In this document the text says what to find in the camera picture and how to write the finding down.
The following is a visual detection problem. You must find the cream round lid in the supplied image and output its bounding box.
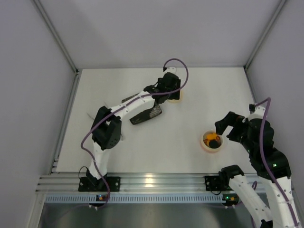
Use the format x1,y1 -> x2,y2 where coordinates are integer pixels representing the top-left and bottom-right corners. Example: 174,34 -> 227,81
167,90 -> 184,104

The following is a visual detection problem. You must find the black round food piece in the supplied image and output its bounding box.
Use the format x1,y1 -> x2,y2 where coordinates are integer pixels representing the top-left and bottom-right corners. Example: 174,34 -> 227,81
207,140 -> 221,149

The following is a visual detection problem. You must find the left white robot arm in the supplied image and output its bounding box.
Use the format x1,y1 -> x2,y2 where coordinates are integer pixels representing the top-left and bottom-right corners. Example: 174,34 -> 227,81
85,72 -> 184,190

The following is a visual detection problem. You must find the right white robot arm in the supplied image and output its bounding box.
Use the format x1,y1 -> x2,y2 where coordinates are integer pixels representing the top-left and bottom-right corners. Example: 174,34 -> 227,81
215,107 -> 302,228

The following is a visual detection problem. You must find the white round lunch bowl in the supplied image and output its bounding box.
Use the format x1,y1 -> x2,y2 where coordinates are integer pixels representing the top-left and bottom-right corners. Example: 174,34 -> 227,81
199,130 -> 224,153

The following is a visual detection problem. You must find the black patterned square plate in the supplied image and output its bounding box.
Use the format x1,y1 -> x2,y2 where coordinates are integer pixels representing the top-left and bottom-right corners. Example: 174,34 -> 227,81
121,93 -> 162,125

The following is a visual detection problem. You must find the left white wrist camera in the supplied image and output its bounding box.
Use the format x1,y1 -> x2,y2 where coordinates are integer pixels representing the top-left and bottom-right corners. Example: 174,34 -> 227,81
163,67 -> 177,74

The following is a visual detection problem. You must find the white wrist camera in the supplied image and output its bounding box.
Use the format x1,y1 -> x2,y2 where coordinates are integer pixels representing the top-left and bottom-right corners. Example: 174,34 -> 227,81
247,104 -> 266,121
163,67 -> 177,74

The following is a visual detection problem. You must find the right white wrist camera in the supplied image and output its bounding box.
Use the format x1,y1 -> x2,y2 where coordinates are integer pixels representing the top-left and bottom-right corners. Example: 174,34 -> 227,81
247,104 -> 266,121

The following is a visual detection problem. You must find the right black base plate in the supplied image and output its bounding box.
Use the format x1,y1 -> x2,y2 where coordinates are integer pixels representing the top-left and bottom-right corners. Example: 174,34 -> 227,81
204,175 -> 225,192

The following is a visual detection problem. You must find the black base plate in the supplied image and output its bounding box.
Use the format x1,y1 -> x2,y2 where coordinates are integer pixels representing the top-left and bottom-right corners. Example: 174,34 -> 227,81
204,175 -> 225,192
78,176 -> 121,192

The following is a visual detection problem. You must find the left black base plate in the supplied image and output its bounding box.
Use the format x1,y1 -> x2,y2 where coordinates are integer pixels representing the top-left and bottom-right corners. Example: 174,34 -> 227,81
78,176 -> 121,192

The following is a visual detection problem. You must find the aluminium mounting rail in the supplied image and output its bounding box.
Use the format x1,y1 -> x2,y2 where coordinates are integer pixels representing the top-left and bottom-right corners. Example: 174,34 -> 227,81
36,172 -> 216,193

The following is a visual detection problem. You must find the slotted grey cable duct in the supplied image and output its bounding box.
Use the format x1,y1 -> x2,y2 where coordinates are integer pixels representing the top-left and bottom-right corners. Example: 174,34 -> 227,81
45,193 -> 238,204

